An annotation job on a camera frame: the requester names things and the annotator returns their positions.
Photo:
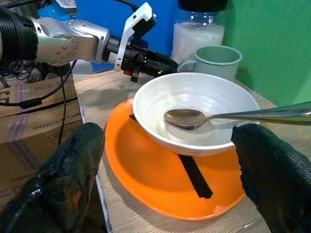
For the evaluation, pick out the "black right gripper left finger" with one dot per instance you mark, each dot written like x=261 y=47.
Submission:
x=60 y=179

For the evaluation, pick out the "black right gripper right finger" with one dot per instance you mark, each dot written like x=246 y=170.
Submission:
x=277 y=179

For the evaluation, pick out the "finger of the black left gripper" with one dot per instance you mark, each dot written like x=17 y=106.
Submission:
x=167 y=61
x=164 y=69

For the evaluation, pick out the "glass jar with black lid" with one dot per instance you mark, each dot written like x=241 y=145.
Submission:
x=194 y=34

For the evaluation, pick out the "white speckled bowl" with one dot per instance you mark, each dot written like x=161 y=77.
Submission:
x=194 y=97

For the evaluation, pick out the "pale green mug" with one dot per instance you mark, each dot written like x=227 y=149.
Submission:
x=218 y=60

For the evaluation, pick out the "metal spoon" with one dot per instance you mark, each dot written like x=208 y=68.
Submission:
x=182 y=119

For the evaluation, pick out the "brown cardboard box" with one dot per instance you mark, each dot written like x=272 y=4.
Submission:
x=29 y=131

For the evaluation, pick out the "black tape strip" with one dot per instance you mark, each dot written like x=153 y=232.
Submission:
x=195 y=177

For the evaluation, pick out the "orange plate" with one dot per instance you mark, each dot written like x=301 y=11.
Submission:
x=150 y=174

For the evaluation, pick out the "blue plastic object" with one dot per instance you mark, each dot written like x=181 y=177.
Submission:
x=54 y=12

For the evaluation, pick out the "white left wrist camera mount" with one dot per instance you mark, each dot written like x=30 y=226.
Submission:
x=126 y=31

